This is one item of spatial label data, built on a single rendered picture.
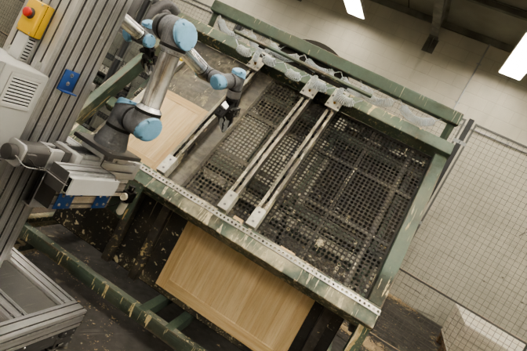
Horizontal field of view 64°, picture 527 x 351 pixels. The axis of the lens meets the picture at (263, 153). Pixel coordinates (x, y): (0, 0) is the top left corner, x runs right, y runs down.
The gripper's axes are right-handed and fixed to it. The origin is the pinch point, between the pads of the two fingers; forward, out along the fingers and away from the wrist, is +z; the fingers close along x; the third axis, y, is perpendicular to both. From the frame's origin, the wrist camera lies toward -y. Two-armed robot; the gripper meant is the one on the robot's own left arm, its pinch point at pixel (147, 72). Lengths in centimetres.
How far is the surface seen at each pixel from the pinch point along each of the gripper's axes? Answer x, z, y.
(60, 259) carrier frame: -81, 88, 44
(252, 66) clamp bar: 68, 0, 21
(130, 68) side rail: 1.0, 13.1, -29.4
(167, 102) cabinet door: 9.8, 20.9, 7.6
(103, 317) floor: -73, 102, 85
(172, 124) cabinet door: 3.4, 25.5, 25.9
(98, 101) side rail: -27.3, 25.6, -18.0
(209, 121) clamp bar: 22, 18, 41
